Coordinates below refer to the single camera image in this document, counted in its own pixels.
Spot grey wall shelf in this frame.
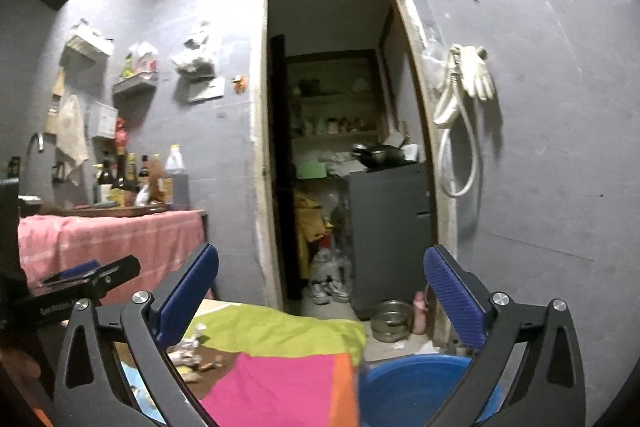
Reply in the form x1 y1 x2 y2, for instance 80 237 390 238
112 42 160 108

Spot wooden hanging board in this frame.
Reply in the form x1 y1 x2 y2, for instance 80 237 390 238
45 67 66 135

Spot green box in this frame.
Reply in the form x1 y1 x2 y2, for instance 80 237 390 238
296 159 327 180

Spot white hose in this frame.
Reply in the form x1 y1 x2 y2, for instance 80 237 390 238
432 52 483 198

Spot beige hanging towel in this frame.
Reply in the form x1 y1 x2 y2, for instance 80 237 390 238
54 94 90 185

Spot white printed ribbon bundle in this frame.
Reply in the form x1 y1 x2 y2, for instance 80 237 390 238
170 337 203 365

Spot white bag with red top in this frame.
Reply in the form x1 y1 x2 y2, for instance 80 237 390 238
310 234 351 283

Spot white wall container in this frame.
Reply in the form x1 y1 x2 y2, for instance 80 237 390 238
90 102 119 138

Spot pair of white sneakers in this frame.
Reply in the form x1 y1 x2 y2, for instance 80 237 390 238
307 277 351 305

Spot wooden cutting board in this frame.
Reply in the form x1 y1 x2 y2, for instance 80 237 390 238
42 202 168 217

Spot wooden shelf unit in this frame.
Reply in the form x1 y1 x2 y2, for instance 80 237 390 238
285 49 388 180

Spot brown sauce bottle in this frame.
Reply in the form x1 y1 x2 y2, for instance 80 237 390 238
148 154 168 204

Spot white plastic bag on wall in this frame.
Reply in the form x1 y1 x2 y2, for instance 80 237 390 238
170 22 218 80

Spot grey cabinet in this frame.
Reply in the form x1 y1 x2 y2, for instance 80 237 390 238
347 162 435 320

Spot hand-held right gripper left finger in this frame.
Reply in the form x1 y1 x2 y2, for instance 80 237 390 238
52 243 221 427

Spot multicoloured tablecloth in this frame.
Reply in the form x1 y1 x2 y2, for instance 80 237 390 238
112 299 368 427

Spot metal pot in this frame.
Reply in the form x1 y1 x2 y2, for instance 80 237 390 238
369 299 415 343

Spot white rubber gloves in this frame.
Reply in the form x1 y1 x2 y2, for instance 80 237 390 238
447 44 496 102

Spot pink object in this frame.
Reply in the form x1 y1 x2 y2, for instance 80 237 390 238
412 292 431 335

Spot white wall basket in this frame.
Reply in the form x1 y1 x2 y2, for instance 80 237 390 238
62 19 115 68

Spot pink checked cloth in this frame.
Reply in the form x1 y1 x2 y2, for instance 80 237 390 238
17 209 206 308

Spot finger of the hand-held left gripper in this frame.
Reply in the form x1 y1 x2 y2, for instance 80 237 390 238
41 259 101 284
89 255 142 304

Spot yellow bag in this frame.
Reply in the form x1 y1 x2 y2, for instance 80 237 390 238
292 189 326 280

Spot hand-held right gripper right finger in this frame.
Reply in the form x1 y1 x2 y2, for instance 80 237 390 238
423 244 587 427

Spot blue plastic basin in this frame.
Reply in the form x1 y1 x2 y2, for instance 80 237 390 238
357 353 503 427

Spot black wok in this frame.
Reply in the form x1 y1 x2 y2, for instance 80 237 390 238
350 142 407 170

